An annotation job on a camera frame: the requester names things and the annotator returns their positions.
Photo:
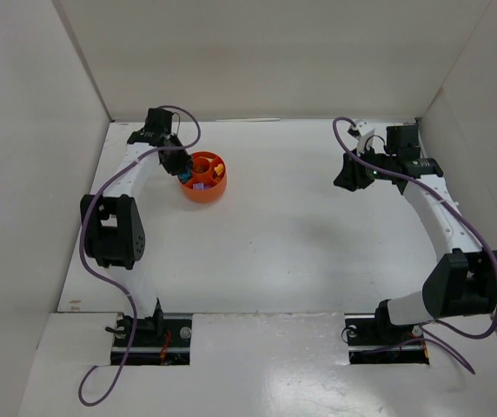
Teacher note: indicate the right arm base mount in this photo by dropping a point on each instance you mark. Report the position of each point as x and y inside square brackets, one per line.
[368, 344]

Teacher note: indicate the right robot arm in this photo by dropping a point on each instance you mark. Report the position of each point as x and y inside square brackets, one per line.
[464, 279]

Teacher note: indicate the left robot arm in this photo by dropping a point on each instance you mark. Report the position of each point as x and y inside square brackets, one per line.
[112, 238]

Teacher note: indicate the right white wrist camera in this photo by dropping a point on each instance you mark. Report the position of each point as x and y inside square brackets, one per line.
[364, 133]

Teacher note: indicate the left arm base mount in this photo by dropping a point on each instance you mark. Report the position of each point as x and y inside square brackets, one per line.
[160, 340]

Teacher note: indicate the orange round divided container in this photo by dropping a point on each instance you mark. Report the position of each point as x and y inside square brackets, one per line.
[214, 190]

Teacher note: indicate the yellow curved lego brick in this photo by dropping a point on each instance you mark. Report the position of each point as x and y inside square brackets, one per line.
[218, 171]

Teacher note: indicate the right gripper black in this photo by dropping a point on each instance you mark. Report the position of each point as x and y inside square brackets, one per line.
[357, 172]

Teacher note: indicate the aluminium rail right side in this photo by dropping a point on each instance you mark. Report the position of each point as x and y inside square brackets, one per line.
[426, 189]

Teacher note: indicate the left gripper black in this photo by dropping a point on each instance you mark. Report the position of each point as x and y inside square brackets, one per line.
[176, 160]

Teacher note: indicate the lavender lego brick in container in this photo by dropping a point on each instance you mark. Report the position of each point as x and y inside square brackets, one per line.
[199, 186]

